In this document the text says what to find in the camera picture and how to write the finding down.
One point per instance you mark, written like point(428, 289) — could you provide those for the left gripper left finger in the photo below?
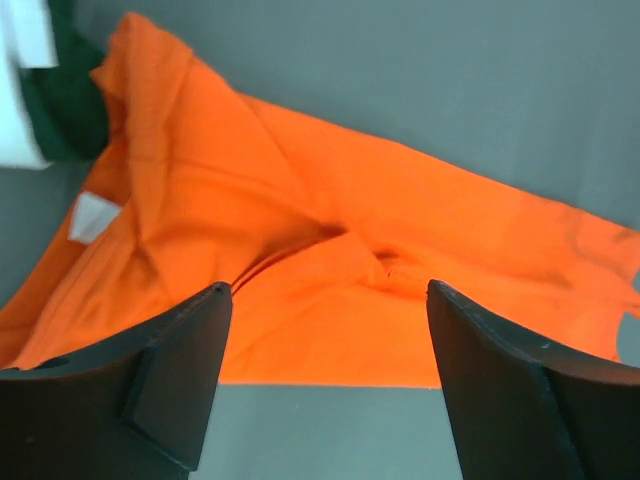
point(133, 406)

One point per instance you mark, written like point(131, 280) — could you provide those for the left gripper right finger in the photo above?
point(523, 406)

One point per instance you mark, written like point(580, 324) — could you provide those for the orange t-shirt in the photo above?
point(327, 237)

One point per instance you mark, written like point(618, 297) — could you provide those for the dark green folded t-shirt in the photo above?
point(67, 110)

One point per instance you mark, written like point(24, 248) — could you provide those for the white printed folded t-shirt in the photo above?
point(27, 42)

